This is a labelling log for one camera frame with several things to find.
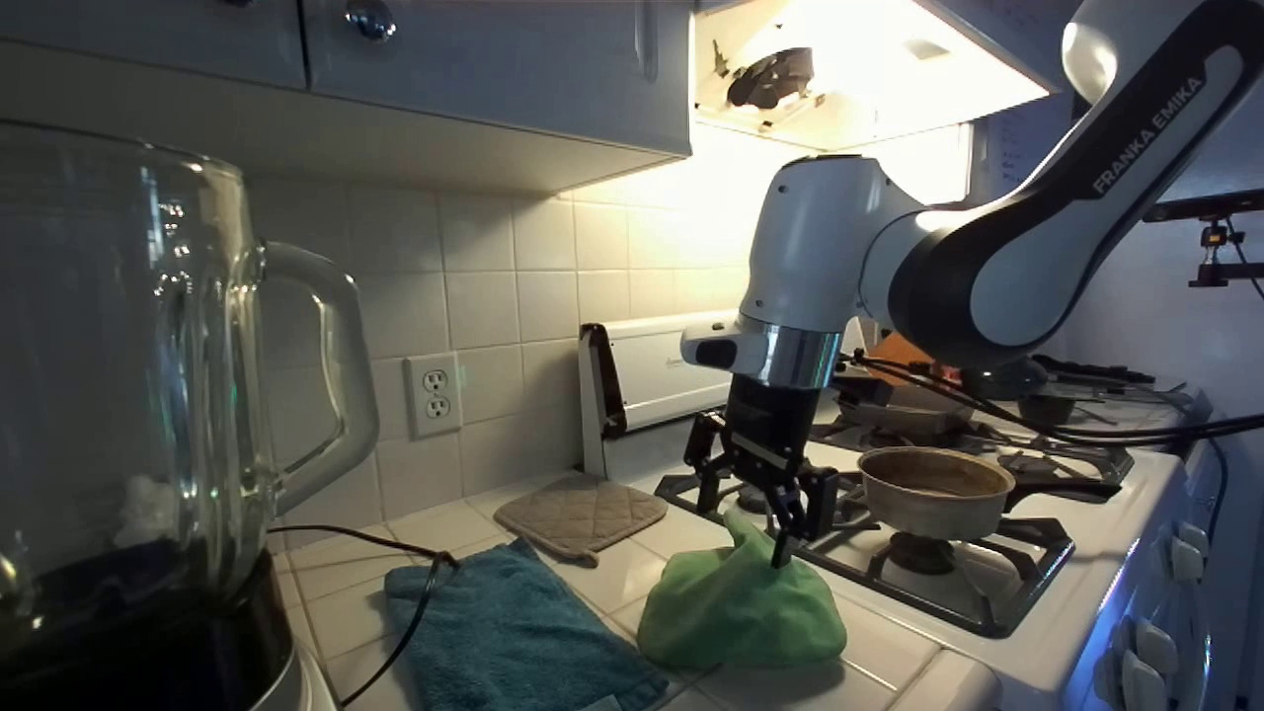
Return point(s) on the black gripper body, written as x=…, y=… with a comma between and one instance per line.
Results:
x=776, y=422

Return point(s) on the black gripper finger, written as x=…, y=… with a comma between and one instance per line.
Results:
x=809, y=514
x=714, y=455

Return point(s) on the green towel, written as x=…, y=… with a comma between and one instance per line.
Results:
x=736, y=606

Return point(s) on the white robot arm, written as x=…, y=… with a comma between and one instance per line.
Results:
x=816, y=240

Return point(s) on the white gas stove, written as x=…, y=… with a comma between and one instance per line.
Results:
x=633, y=383

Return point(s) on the teal towel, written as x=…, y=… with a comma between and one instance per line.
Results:
x=516, y=634

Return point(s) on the white stove knob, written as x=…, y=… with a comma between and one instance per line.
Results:
x=1131, y=687
x=1156, y=645
x=1186, y=547

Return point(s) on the black burner grate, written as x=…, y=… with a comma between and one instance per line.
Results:
x=1098, y=463
x=674, y=497
x=980, y=625

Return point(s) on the round burner cap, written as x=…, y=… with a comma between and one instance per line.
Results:
x=923, y=554

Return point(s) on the beige trivet tile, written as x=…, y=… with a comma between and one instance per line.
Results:
x=579, y=514

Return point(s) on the small dark bowl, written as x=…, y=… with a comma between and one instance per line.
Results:
x=1050, y=410

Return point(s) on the range hood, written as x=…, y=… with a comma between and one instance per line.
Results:
x=856, y=80

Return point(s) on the upper kitchen cabinet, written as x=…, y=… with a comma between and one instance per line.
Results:
x=500, y=67

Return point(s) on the cabinet door knob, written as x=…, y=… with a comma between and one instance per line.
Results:
x=370, y=22

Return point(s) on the blender base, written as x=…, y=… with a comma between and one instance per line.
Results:
x=161, y=659

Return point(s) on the glass blender jar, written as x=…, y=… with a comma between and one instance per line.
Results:
x=132, y=331

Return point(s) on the white wall outlet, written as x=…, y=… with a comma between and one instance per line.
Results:
x=433, y=394

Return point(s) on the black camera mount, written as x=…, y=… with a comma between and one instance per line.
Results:
x=1227, y=272

